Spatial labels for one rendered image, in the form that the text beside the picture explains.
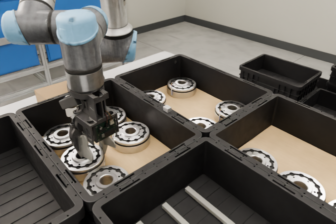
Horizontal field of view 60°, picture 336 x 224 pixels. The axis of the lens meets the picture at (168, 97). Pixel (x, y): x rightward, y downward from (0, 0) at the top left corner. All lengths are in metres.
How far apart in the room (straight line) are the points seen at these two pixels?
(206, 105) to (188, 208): 0.42
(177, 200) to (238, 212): 0.13
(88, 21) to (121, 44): 0.50
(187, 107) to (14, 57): 1.92
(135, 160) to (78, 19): 0.38
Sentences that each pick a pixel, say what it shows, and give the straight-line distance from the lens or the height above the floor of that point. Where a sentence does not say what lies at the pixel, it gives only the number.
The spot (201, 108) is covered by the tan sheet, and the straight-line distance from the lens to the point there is 0.96.
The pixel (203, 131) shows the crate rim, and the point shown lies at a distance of 0.69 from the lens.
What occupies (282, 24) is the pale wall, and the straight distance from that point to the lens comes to 3.96.
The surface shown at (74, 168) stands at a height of 0.86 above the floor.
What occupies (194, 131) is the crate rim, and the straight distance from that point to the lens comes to 0.69.
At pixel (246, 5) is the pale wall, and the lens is 4.18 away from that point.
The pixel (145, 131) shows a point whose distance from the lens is 0.81.
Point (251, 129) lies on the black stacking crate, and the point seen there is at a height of 0.87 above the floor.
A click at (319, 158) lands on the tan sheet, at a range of 0.86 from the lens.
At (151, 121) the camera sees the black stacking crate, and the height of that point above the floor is 0.88.
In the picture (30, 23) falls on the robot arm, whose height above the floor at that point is 1.16.
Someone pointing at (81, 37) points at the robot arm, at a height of 1.17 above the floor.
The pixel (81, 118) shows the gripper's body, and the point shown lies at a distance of 0.66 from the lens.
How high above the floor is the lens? 1.34
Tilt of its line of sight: 30 degrees down
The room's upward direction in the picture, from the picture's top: straight up
